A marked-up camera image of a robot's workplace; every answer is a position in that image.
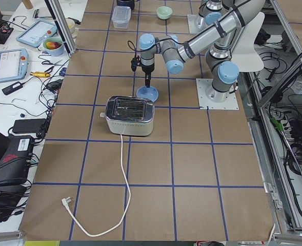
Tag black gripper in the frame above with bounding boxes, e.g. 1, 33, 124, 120
141, 64, 154, 88

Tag green bowl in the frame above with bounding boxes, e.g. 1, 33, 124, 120
156, 6, 173, 20

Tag cream bowl with lemon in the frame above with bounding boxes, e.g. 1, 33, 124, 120
66, 18, 77, 38

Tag blue bowl with fruit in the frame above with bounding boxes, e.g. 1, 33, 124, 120
43, 37, 64, 56

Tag cream toaster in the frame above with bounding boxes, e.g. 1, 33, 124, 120
100, 96, 155, 136

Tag clear plastic food container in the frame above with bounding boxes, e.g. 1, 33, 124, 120
111, 6, 131, 29

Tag dark blue saucepan with lid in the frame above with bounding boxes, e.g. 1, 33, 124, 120
116, 0, 135, 10

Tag white chair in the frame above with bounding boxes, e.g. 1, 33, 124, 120
231, 12, 265, 72

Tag black scissors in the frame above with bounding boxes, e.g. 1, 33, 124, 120
41, 59, 62, 73

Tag gold cylinder tool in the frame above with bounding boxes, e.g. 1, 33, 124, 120
30, 72, 51, 78

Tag blue teach pendant far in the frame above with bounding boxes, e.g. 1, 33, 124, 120
16, 20, 57, 48

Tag blue teach pendant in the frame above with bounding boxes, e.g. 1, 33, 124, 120
0, 48, 29, 83
16, 20, 57, 48

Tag black power brick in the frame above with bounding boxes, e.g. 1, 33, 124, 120
12, 118, 46, 134

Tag black power adapter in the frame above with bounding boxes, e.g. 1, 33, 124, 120
2, 81, 23, 95

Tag blue teach pendant near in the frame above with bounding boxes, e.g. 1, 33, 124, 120
0, 48, 29, 83

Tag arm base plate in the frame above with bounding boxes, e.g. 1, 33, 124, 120
187, 12, 222, 34
196, 78, 239, 110

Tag aluminium frame post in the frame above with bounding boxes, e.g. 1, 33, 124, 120
45, 0, 76, 56

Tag white toaster power cable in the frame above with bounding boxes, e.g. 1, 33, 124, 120
61, 133, 132, 237

